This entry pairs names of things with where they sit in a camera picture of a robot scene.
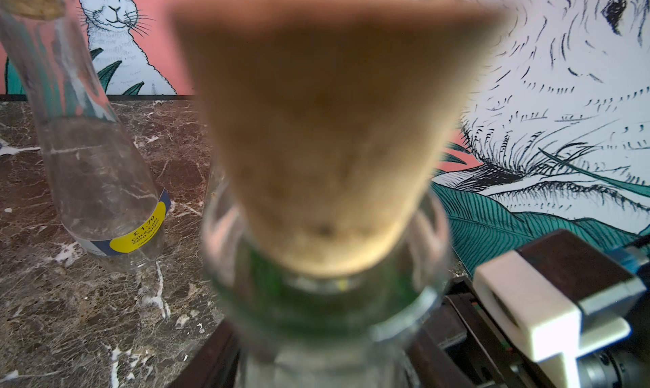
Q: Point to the glass bottle yellow price label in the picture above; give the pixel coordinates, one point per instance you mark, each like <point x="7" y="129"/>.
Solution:
<point x="101" y="186"/>

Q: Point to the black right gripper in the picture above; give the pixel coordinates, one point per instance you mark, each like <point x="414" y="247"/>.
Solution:
<point x="466" y="332"/>

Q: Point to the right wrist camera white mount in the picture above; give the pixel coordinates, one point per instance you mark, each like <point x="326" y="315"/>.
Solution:
<point x="579" y="314"/>

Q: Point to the glass bottle blue label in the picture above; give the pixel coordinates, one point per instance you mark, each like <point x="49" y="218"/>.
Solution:
<point x="327" y="117"/>

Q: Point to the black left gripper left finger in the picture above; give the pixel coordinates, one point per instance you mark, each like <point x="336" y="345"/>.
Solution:
<point x="216" y="363"/>

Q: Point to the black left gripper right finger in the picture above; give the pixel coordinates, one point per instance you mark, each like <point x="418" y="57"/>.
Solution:
<point x="433" y="367"/>

